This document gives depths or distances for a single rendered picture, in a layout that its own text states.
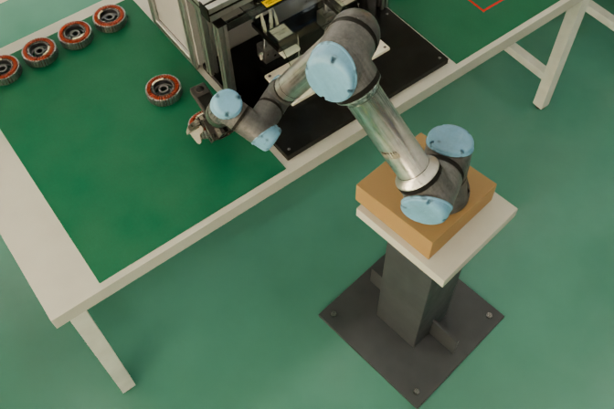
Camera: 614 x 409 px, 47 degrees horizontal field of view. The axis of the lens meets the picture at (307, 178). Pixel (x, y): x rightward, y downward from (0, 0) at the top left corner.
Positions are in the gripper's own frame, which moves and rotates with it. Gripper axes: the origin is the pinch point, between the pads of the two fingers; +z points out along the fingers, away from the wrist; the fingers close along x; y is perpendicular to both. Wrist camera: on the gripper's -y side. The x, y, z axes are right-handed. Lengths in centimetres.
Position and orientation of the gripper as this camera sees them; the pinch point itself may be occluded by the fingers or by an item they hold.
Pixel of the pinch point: (206, 121)
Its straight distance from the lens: 213.5
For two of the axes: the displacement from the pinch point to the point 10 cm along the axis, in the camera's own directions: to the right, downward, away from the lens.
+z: -2.6, 1.1, 9.6
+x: 8.4, -4.6, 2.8
